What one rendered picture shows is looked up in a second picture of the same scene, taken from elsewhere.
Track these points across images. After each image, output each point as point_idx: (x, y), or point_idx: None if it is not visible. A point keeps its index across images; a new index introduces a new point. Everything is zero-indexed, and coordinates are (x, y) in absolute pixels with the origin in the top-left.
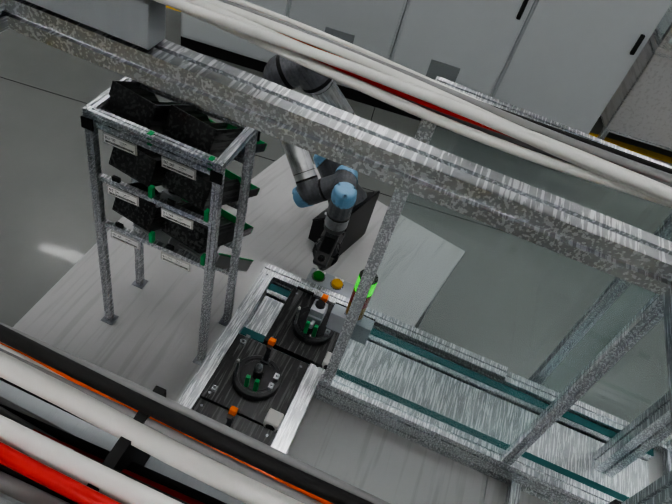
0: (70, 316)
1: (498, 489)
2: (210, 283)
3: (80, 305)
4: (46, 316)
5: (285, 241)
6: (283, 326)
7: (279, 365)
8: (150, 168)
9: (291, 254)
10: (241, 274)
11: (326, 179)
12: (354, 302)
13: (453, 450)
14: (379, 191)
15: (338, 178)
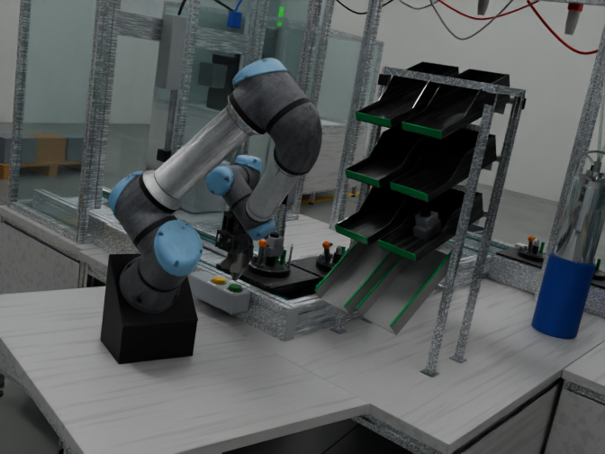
0: (498, 369)
1: None
2: None
3: (491, 373)
4: (521, 375)
5: (229, 361)
6: (297, 276)
7: (312, 267)
8: (460, 135)
9: (230, 349)
10: (307, 351)
11: (247, 186)
12: None
13: None
14: (110, 254)
15: (240, 171)
